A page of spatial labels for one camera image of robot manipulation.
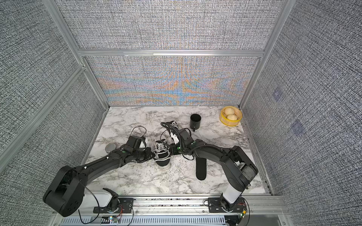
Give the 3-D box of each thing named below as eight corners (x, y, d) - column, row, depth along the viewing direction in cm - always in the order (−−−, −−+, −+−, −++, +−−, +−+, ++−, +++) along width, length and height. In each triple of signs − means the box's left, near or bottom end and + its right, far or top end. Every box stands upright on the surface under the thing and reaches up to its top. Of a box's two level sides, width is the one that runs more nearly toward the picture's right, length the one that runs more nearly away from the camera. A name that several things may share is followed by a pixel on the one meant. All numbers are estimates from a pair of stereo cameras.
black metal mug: (190, 132, 106) (191, 125, 98) (189, 121, 113) (190, 113, 105) (200, 132, 106) (202, 125, 98) (199, 121, 113) (200, 113, 105)
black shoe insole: (196, 180, 84) (196, 178, 82) (195, 158, 93) (195, 157, 91) (208, 180, 84) (208, 178, 82) (205, 158, 93) (206, 157, 91)
